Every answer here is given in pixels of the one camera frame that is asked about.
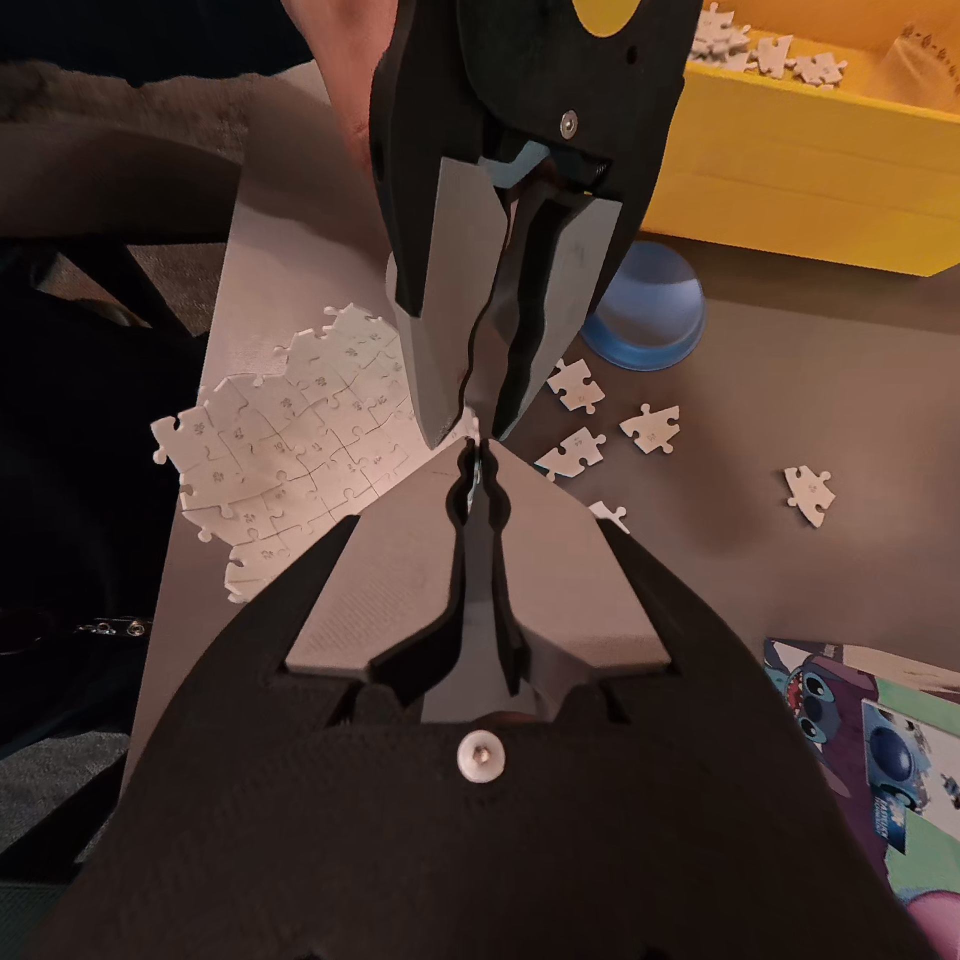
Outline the pile of loose puzzle pieces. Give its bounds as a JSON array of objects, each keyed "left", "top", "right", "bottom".
[{"left": 686, "top": 0, "right": 849, "bottom": 90}]

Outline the cartoon printed puzzle box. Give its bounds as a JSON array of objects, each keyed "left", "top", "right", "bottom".
[{"left": 763, "top": 637, "right": 960, "bottom": 960}]

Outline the blue plastic bowl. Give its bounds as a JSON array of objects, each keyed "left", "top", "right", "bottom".
[{"left": 579, "top": 240, "right": 708, "bottom": 372}]

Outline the clear plastic bag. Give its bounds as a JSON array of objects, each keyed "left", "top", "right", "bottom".
[{"left": 881, "top": 15, "right": 960, "bottom": 114}]

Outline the yellow board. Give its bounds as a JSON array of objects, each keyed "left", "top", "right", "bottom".
[{"left": 639, "top": 0, "right": 960, "bottom": 279}]

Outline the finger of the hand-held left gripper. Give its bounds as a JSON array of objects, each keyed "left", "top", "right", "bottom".
[
  {"left": 407, "top": 156, "right": 507, "bottom": 453},
  {"left": 489, "top": 182, "right": 625, "bottom": 442}
]

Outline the partly built puzzle ball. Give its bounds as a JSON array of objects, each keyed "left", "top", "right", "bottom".
[{"left": 150, "top": 300, "right": 481, "bottom": 605}]

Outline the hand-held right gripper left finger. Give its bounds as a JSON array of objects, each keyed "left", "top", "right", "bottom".
[{"left": 285, "top": 437, "right": 481, "bottom": 708}]

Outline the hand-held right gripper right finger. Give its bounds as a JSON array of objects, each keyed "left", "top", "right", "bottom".
[{"left": 480, "top": 438, "right": 672, "bottom": 725}]

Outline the person's left hand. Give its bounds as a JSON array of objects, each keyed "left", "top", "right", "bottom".
[{"left": 281, "top": 0, "right": 402, "bottom": 181}]

